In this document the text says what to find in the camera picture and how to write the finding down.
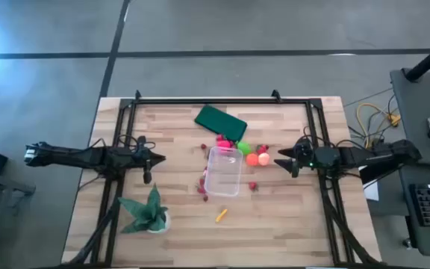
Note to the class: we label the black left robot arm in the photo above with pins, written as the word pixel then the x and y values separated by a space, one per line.
pixel 80 157

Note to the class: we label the orange toy fruit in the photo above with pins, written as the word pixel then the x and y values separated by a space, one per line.
pixel 252 159

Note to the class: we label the black aluminium table frame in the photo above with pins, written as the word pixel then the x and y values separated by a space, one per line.
pixel 218 101

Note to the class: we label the green plant in white pot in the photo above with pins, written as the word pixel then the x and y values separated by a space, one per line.
pixel 148 214

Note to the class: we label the bright pink toy fruit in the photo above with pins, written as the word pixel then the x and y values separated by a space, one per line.
pixel 223 143

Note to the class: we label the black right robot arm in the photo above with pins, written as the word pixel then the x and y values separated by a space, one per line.
pixel 368 155

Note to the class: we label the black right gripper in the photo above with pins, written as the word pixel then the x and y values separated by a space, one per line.
pixel 323 157

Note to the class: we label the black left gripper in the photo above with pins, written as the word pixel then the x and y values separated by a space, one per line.
pixel 140 157

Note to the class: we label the clear plastic tupperware container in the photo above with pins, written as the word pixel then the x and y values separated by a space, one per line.
pixel 222 175

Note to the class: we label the black round pole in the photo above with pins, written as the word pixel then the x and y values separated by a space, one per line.
pixel 429 58

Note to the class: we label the grey keyboard desk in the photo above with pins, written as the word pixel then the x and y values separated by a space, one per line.
pixel 424 239

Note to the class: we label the white paper sheet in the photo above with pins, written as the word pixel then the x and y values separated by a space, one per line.
pixel 371 191

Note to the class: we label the green toy lime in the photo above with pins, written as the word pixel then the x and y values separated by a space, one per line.
pixel 244 148

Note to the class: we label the dark green container lid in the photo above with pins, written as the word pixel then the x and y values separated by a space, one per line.
pixel 220 122

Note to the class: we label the grey side desk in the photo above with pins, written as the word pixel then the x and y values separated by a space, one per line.
pixel 416 112

